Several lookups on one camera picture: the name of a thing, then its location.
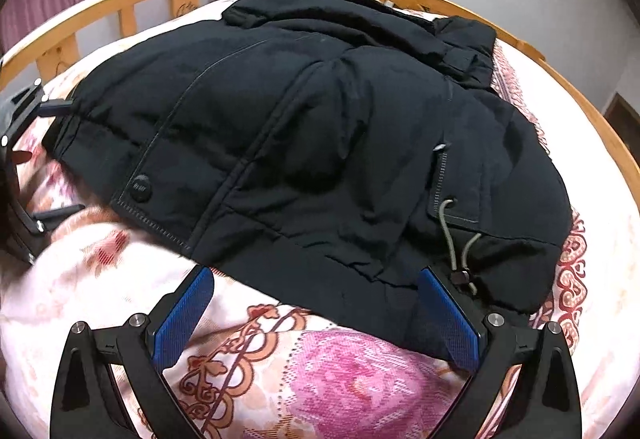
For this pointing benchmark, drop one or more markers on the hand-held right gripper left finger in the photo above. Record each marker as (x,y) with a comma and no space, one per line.
(182,319)

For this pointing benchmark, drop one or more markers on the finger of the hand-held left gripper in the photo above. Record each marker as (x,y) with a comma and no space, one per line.
(60,214)
(55,107)

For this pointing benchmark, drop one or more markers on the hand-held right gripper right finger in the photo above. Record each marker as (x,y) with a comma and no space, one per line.
(450,319)

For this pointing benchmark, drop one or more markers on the black padded jacket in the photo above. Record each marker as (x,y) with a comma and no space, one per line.
(300,129)

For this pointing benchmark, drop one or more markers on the pink floral blanket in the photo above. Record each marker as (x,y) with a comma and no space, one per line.
(325,369)

